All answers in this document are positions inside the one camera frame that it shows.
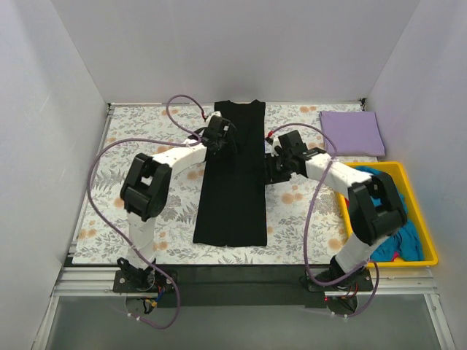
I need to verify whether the black t-shirt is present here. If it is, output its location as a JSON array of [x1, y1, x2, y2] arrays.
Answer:
[[193, 100, 267, 247]]

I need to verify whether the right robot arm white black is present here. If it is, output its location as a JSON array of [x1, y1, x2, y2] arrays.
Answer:
[[265, 131, 407, 290]]

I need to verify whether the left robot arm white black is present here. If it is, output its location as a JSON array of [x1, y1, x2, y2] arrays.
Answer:
[[117, 112, 236, 292]]

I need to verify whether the folded purple t-shirt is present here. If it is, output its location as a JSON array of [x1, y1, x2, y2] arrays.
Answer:
[[320, 111, 385, 157]]

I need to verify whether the teal t-shirt in bin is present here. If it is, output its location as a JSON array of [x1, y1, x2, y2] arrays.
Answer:
[[353, 166, 425, 262]]

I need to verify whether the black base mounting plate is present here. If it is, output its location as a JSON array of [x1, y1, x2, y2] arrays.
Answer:
[[112, 265, 377, 309]]

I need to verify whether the yellow plastic bin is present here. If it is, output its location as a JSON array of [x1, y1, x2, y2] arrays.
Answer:
[[348, 161, 439, 268]]

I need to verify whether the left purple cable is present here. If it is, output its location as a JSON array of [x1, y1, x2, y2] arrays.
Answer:
[[88, 94, 182, 330]]

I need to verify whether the purple cable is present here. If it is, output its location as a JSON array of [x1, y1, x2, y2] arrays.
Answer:
[[266, 122, 380, 319], [88, 94, 182, 330]]

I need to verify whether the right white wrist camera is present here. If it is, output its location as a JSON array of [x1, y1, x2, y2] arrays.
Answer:
[[265, 131, 288, 157]]

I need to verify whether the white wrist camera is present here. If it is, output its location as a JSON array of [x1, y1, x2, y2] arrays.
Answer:
[[202, 112, 236, 141], [265, 131, 288, 157]]

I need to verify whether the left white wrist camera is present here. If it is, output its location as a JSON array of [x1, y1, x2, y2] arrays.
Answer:
[[202, 112, 236, 141]]

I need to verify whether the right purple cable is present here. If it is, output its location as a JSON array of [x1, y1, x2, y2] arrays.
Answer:
[[266, 122, 380, 319]]

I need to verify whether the aluminium frame rail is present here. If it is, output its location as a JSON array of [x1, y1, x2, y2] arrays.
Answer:
[[53, 265, 438, 297]]

